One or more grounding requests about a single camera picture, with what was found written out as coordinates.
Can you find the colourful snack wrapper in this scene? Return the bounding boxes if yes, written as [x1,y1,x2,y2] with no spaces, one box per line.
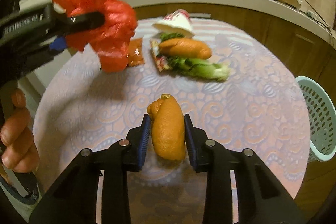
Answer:
[150,38,171,72]

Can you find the light blue trash basket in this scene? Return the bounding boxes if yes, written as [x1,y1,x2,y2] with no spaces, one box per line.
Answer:
[295,76,335,162]

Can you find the red plastic bag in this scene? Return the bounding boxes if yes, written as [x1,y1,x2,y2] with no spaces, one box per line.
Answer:
[53,0,137,73]

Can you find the wooden kitchen cabinets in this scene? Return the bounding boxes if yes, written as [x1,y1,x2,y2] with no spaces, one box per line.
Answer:
[136,3,335,220]

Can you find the green lettuce leaf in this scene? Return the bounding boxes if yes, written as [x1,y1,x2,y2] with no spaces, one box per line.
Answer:
[159,32,230,81]

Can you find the person's left hand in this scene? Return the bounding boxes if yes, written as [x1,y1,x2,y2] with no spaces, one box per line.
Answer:
[1,89,40,173]

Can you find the orange peel piece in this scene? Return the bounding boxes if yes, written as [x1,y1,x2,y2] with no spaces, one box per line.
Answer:
[147,94,186,161]

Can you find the paper instant noodle cup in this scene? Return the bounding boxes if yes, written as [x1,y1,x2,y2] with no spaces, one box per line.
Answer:
[152,9,195,38]

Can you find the orange carrot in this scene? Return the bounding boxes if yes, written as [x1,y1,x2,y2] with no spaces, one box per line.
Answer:
[158,38,212,60]

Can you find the black power cable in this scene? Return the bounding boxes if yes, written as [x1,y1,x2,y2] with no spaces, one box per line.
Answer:
[303,0,336,38]

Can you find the orange snack packet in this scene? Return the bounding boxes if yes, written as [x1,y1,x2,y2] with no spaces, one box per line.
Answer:
[127,38,145,67]

